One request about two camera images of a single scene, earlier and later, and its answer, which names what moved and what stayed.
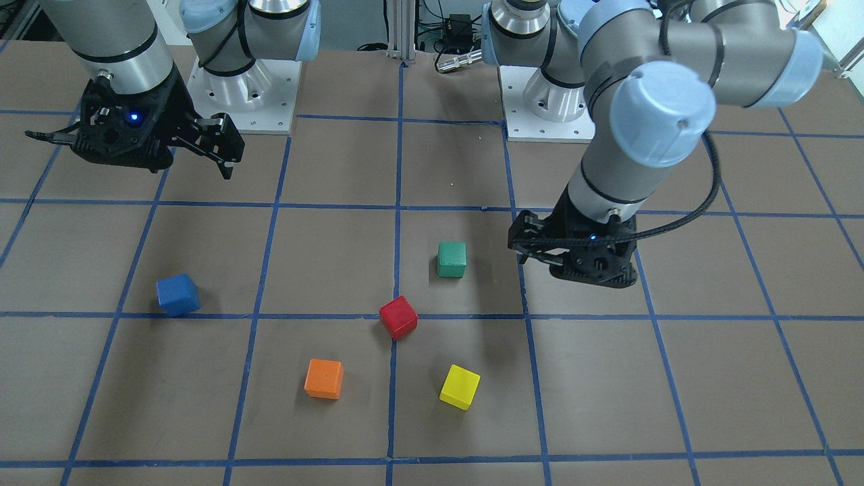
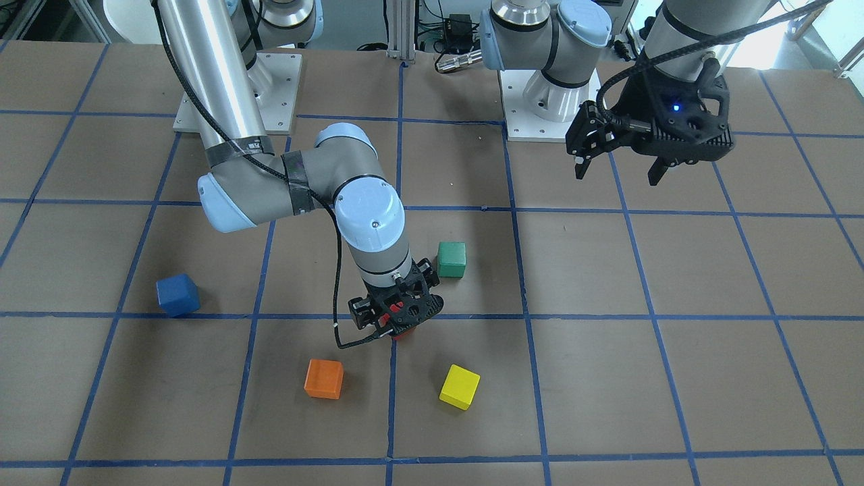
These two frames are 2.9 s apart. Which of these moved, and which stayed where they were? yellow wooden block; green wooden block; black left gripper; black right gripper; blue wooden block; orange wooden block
Moved: black left gripper; black right gripper
Stayed: orange wooden block; blue wooden block; green wooden block; yellow wooden block
